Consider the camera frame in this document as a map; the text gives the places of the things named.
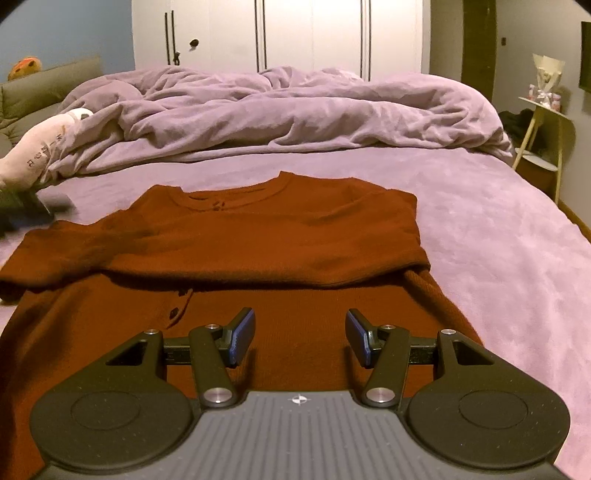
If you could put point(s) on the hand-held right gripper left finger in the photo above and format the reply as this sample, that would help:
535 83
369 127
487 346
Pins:
240 339

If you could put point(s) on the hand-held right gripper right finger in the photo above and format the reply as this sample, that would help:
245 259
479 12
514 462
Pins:
361 339

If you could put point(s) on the rust red knit sweater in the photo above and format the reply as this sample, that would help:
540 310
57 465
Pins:
277 230

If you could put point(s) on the long cream plush toy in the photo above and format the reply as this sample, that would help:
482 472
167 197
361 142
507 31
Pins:
32 143

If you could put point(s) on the orange plush toy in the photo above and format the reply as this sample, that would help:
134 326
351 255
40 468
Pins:
25 68

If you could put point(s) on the purple bed sheet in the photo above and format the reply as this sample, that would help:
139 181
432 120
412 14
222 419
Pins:
485 230

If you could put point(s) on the purple crumpled duvet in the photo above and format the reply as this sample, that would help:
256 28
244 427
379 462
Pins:
277 106

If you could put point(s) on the dark cloth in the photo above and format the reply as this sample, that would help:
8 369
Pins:
515 129

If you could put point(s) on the yellow side table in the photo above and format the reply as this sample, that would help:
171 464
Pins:
551 122

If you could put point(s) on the small pink bottle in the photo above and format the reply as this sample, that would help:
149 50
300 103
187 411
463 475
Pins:
533 93
556 102

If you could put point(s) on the white wardrobe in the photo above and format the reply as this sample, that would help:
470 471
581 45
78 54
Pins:
314 32

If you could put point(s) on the dark door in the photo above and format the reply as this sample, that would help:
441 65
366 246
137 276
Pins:
478 46

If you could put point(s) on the dark wall screen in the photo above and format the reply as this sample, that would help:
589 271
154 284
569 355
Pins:
586 55

